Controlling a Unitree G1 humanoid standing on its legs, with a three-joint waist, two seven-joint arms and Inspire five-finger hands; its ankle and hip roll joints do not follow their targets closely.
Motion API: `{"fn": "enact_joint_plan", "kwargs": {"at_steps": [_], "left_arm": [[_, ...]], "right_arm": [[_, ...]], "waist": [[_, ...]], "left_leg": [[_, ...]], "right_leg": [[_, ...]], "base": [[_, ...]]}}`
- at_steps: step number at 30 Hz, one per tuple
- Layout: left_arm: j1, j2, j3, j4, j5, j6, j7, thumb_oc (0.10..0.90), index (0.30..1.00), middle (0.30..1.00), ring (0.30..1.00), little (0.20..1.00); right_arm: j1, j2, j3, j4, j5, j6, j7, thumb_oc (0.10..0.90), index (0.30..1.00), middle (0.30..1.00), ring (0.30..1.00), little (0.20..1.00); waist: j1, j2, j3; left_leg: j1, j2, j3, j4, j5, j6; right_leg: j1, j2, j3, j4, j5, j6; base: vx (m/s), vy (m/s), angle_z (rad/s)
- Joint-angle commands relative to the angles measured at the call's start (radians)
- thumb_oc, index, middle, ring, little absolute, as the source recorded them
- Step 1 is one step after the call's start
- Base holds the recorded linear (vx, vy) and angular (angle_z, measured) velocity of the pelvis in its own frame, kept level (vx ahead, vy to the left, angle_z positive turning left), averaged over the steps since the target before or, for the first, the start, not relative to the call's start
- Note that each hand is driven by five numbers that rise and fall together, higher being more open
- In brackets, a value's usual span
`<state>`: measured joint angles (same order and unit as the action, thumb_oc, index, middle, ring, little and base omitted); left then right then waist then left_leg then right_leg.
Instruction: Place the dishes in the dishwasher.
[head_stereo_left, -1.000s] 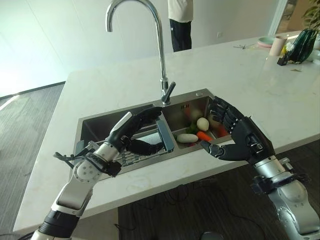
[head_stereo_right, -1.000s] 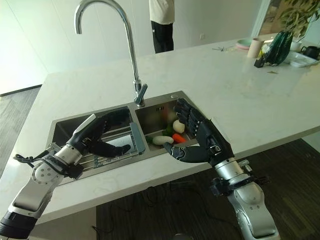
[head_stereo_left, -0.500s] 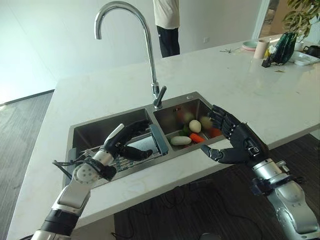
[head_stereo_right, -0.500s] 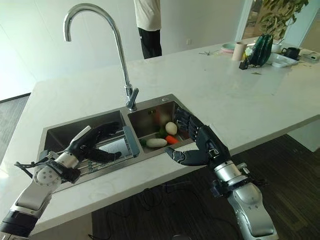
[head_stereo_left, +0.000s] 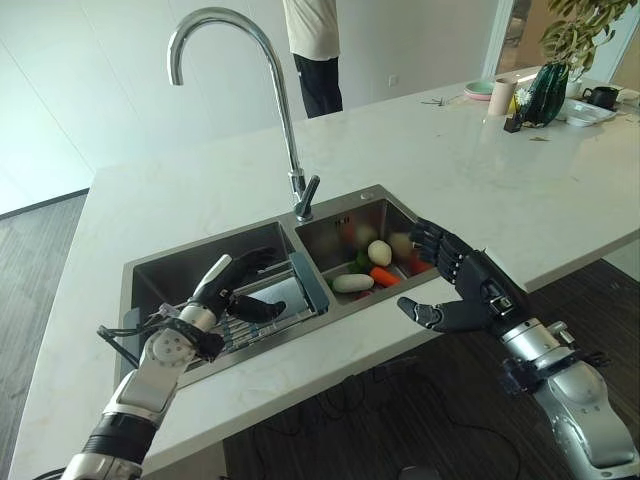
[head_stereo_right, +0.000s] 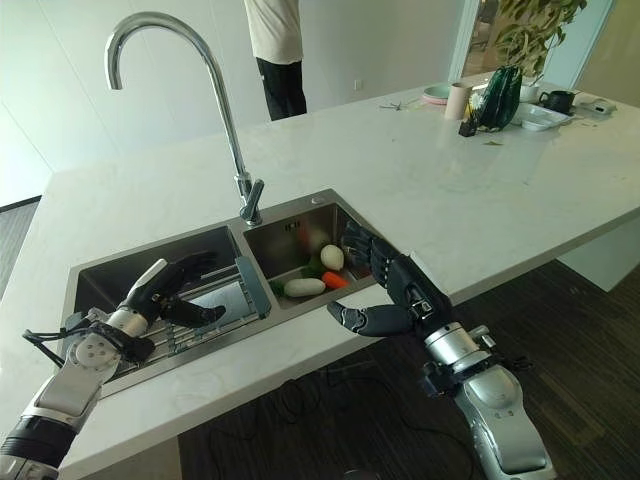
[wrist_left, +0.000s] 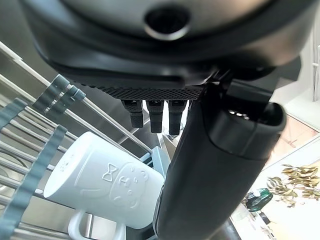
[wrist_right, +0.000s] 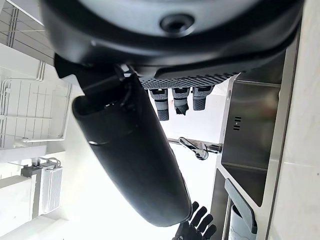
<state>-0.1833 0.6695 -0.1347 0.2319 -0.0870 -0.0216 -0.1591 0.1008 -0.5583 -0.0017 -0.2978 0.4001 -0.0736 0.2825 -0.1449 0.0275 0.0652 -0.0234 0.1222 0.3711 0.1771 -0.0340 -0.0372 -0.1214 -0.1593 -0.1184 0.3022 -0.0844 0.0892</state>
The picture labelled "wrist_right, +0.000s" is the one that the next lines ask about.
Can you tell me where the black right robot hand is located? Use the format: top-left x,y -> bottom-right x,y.
39,0 -> 305,228

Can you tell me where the chrome faucet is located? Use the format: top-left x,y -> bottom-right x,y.
166,136 -> 224,161

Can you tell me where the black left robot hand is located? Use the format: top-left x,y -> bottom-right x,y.
174,201 -> 218,240

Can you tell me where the white wall-mounted heater box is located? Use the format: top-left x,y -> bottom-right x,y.
40,157 -> 64,216

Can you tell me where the stainless steel double sink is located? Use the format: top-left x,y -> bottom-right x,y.
209,23 -> 302,240

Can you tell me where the white wall pipe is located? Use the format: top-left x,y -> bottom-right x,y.
14,136 -> 65,144

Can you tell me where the white patterned bowl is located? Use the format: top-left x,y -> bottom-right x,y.
228,203 -> 256,240

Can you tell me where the grey wall junction box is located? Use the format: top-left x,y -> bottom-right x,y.
20,164 -> 39,179

